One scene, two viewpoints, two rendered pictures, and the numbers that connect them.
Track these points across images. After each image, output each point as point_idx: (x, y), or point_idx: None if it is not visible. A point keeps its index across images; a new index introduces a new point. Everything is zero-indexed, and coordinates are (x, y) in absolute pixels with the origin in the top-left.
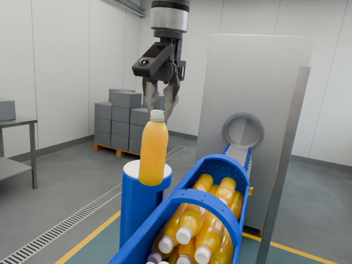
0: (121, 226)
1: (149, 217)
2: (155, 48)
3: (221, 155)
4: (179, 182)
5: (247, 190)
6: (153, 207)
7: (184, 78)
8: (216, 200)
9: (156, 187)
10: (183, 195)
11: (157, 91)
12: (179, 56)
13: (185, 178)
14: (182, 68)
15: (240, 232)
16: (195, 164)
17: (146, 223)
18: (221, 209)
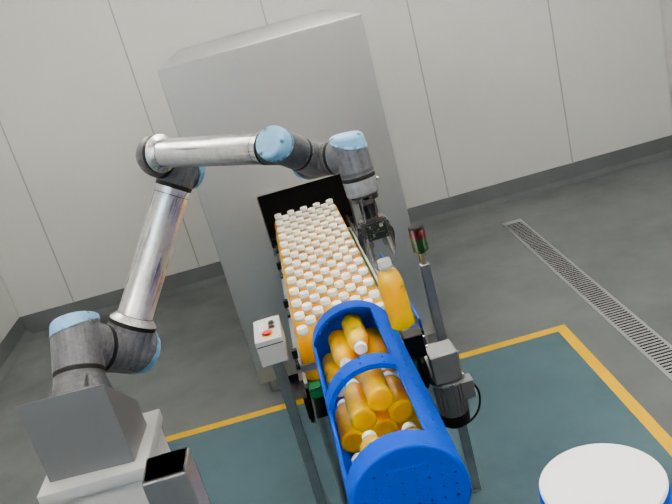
0: None
1: (399, 348)
2: None
3: (397, 441)
4: (420, 390)
5: (343, 472)
6: None
7: (365, 241)
8: (348, 370)
9: None
10: (380, 355)
11: (390, 245)
12: (365, 219)
13: (410, 386)
14: (361, 229)
15: (328, 410)
16: (440, 433)
17: (389, 338)
18: (341, 371)
